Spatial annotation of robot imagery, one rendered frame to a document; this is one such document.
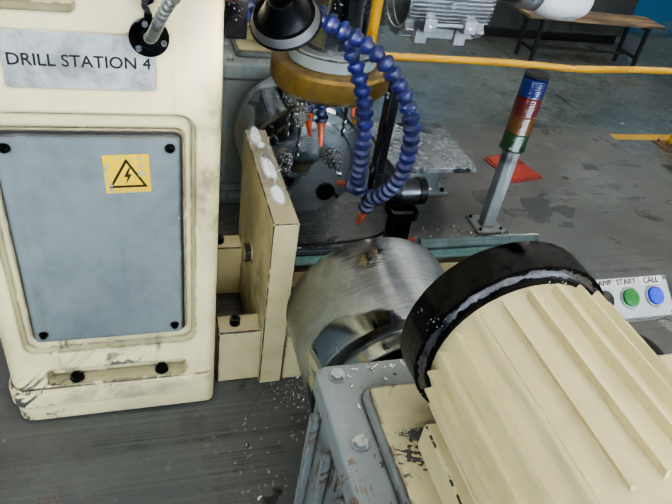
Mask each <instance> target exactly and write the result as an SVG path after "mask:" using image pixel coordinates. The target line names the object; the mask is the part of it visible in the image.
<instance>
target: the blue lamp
mask: <svg viewBox="0 0 672 504"><path fill-rule="evenodd" d="M549 81H550V79H549V80H547V81H539V80H535V79H532V78H529V77H528V76H526V75H525V73H524V75H523V77H522V80H521V82H520V83H521V84H520V86H519V89H518V94H519V95H521V96H522V97H525V98H527V99H531V100H541V99H543V97H544V94H545V92H546V89H547V86H548V83H549Z"/></svg>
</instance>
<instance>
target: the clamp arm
mask: <svg viewBox="0 0 672 504"><path fill-rule="evenodd" d="M390 85H391V83H390V82H389V87H388V91H387V92H386V94H385V95H384V96H385V98H384V103H383V108H382V113H381V118H380V123H379V128H378V133H377V138H376V143H375V148H374V153H373V158H372V163H369V167H368V168H369V169H370V173H369V178H368V183H367V186H368V190H369V189H374V190H375V189H378V188H379V187H381V185H382V180H383V175H384V171H385V166H386V161H387V157H388V152H389V148H390V143H391V138H392V134H393V129H394V124H395V120H396V115H397V110H398V106H399V103H397V102H396V100H395V95H396V93H395V92H392V91H391V89H390Z"/></svg>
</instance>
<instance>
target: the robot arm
mask: <svg viewBox="0 0 672 504"><path fill-rule="evenodd" d="M501 1H505V2H509V3H510V5H511V6H513V7H517V8H521V9H525V10H527V11H532V12H534V13H536V14H537V15H539V16H542V17H544V18H548V19H553V20H563V21H573V20H576V19H579V18H581V17H583V16H584V15H586V14H587V13H588V12H589V11H590V9H591V8H592V6H593V4H594V0H501Z"/></svg>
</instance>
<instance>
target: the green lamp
mask: <svg viewBox="0 0 672 504"><path fill-rule="evenodd" d="M529 136H530V135H528V136H518V135H515V134H512V133H510V132H509V131H507V129H506V127H505V130H504V133H503V136H502V139H501V142H500V145H501V146H502V147H503V148H504V149H506V150H509V151H512V152H522V151H524V149H525V147H526V144H527V141H528V139H529Z"/></svg>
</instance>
